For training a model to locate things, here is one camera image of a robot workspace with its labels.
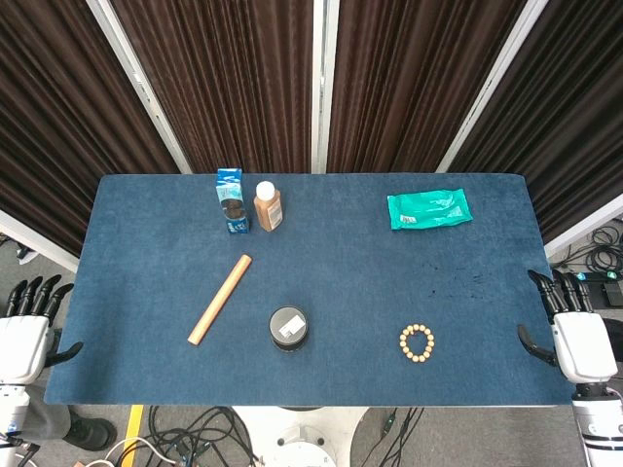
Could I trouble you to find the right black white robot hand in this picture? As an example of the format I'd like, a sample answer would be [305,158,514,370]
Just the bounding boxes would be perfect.
[517,269,620,385]

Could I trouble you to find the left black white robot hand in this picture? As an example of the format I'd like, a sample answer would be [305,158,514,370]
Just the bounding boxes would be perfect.
[0,274,85,386]

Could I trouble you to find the wooden bead bracelet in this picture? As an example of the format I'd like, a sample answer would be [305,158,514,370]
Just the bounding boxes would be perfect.
[399,324,436,363]

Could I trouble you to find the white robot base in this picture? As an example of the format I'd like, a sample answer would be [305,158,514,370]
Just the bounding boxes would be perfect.
[232,406,371,467]

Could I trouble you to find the black power strip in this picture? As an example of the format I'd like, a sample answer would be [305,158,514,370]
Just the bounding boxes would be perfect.
[568,269,623,308]

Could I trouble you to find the grey trouser leg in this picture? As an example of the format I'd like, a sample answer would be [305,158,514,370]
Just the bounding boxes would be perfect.
[18,402,74,442]

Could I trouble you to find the white partition base beam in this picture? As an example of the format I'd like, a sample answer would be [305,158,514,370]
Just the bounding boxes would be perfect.
[543,193,623,259]
[0,208,82,273]

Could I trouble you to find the black shoe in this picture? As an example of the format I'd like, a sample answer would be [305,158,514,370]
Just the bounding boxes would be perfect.
[62,417,118,451]

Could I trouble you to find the yellow floor tape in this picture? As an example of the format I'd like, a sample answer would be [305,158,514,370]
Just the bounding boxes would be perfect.
[116,405,146,467]

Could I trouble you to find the wooden rolling rod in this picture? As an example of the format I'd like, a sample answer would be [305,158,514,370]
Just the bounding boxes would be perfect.
[187,254,254,347]

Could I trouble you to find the green wet wipes pack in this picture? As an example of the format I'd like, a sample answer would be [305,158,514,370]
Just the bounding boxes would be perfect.
[386,188,474,232]

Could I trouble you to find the dark brown curtain panel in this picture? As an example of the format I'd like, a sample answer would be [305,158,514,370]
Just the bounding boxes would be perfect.
[326,0,530,175]
[0,0,182,259]
[110,0,315,175]
[450,0,623,244]

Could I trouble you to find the blue table cloth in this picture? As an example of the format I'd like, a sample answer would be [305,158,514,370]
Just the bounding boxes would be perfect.
[43,173,571,408]

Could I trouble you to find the blue cookie box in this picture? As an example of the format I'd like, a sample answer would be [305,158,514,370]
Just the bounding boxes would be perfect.
[214,167,253,238]

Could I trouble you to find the black mesh pen holder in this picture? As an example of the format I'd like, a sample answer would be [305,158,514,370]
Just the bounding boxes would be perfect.
[268,305,312,353]

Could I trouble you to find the brown juice bottle white cap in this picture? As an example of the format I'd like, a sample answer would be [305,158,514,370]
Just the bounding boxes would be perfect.
[253,180,284,234]

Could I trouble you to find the black coiled cables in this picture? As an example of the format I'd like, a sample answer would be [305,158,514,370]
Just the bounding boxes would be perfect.
[554,226,623,273]

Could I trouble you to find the white floor cable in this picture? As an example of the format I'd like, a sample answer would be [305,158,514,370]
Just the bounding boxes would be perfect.
[107,436,179,464]

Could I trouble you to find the black floor cable tangle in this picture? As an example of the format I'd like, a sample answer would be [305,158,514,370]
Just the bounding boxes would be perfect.
[145,406,262,467]

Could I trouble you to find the black cable with green light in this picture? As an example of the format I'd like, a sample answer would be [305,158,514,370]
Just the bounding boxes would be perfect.
[377,407,425,467]

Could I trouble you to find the white partition post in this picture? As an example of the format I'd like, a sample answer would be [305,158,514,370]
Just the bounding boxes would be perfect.
[311,0,341,175]
[86,0,194,175]
[436,0,542,174]

